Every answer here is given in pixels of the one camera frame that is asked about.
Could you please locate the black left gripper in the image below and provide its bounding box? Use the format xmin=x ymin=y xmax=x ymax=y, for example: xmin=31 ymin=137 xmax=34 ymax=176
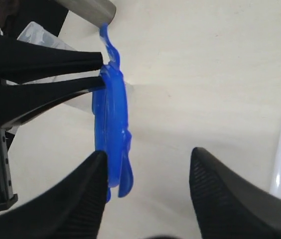
xmin=0 ymin=36 xmax=105 ymax=211

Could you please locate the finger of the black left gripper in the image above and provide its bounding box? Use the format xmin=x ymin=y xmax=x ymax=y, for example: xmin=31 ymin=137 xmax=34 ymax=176
xmin=0 ymin=35 xmax=103 ymax=81

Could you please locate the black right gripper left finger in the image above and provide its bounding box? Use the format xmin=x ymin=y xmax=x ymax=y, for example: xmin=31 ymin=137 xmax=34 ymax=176
xmin=0 ymin=151 xmax=108 ymax=239

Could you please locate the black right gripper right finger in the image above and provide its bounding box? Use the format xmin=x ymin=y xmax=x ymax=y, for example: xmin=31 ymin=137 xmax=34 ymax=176
xmin=189 ymin=147 xmax=281 ymax=239

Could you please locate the blue four-tab container lid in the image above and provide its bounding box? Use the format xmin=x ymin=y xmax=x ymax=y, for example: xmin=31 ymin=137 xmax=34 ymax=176
xmin=92 ymin=24 xmax=134 ymax=198

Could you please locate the stainless steel cup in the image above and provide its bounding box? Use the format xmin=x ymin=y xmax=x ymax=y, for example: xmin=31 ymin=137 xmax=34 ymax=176
xmin=56 ymin=0 xmax=117 ymax=28

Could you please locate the clear plastic container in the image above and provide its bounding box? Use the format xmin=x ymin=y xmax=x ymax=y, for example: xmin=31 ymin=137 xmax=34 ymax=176
xmin=5 ymin=21 xmax=99 ymax=135

